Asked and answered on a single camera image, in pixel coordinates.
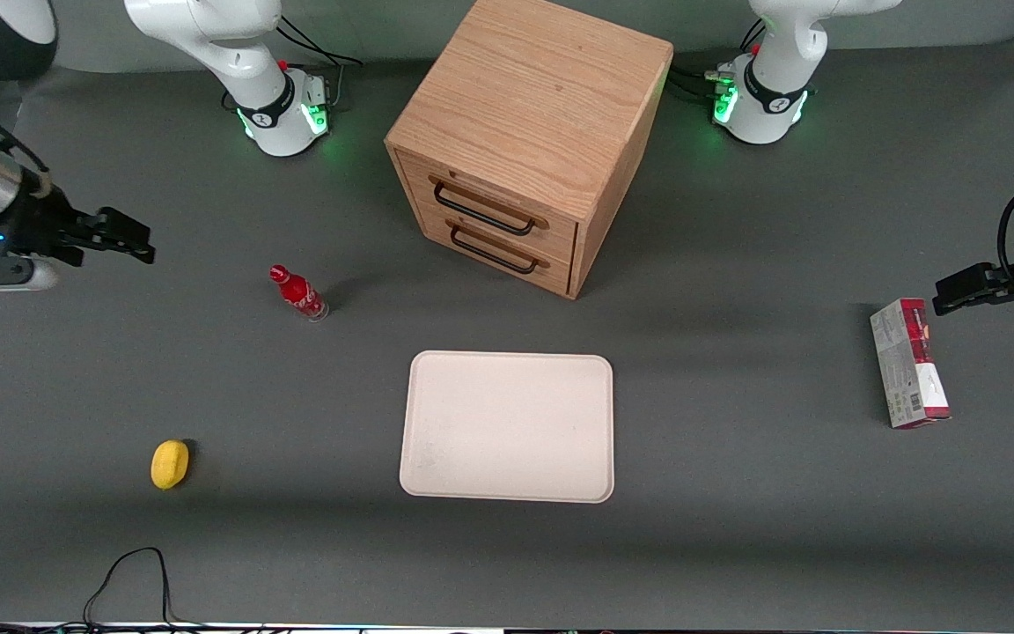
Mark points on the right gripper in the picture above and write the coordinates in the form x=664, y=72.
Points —
x=29, y=224

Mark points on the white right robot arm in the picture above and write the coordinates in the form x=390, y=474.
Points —
x=252, y=53

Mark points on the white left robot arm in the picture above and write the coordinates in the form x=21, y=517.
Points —
x=775, y=79

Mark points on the wooden drawer cabinet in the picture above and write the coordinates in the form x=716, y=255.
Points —
x=542, y=88

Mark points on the grey and red carton box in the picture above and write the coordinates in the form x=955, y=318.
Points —
x=907, y=365

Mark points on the red cola bottle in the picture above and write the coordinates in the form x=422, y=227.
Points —
x=300, y=295

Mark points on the yellow lemon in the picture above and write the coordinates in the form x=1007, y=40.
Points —
x=170, y=464

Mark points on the dark grey table mat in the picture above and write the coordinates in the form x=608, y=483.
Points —
x=736, y=528

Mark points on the beige plastic tray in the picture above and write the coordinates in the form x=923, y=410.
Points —
x=507, y=427

